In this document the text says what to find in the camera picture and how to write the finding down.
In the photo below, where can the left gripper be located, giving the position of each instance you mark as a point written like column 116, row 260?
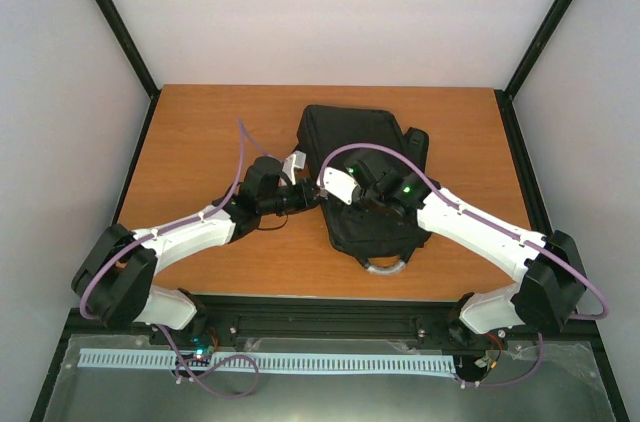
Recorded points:
column 307, row 186

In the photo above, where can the black student backpack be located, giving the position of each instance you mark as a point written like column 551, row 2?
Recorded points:
column 377, row 227

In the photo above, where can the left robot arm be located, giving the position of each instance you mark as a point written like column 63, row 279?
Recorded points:
column 115, row 282

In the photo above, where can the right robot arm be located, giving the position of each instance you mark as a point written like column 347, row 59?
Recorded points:
column 546, row 282

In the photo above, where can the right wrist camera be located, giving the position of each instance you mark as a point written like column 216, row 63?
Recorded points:
column 338, row 184

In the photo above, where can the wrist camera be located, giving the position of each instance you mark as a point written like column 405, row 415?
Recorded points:
column 294, row 163
column 338, row 184

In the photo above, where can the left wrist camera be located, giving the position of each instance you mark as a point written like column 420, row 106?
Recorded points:
column 294, row 163

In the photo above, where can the black mounting rail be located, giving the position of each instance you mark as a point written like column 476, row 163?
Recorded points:
column 233, row 320

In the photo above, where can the right black frame post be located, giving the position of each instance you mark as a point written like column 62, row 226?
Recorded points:
column 543, row 35

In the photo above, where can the black frame post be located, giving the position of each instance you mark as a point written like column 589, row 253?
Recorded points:
column 543, row 35
column 122, row 35

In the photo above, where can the light blue cable duct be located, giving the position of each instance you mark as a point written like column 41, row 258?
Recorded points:
column 270, row 363

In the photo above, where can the left black frame post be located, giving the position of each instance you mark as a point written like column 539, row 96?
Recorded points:
column 122, row 35

